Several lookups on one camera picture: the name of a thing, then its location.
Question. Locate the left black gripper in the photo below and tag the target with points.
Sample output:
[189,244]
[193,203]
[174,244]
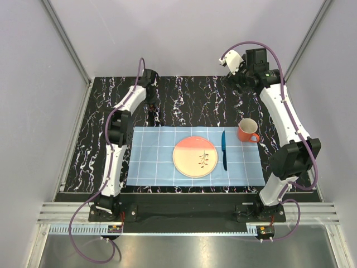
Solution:
[151,101]

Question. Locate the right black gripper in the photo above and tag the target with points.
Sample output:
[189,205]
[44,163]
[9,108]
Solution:
[231,80]

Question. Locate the orange ceramic mug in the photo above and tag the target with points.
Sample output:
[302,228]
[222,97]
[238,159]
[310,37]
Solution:
[247,131]

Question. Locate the blue plastic knife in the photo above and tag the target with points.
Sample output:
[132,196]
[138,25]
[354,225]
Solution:
[223,148]

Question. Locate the blue checked cloth napkin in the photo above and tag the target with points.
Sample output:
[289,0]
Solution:
[151,162]

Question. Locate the pink and cream plate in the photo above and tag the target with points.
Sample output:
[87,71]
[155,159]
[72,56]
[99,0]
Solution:
[195,157]

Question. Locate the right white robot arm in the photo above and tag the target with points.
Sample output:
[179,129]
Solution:
[297,150]

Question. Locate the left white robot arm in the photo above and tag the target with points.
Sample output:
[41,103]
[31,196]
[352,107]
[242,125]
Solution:
[118,134]

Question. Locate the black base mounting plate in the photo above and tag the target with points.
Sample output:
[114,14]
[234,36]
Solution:
[242,207]

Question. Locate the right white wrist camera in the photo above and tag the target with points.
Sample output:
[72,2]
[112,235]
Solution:
[232,60]

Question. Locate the right aluminium frame post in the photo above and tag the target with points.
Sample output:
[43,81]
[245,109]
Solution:
[314,26]

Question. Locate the aluminium frame post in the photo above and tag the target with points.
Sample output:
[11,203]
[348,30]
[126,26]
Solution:
[60,29]
[314,26]

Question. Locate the left aluminium frame post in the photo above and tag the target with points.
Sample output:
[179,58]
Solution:
[60,29]

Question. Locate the grey cable duct rail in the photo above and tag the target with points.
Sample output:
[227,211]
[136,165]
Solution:
[134,229]

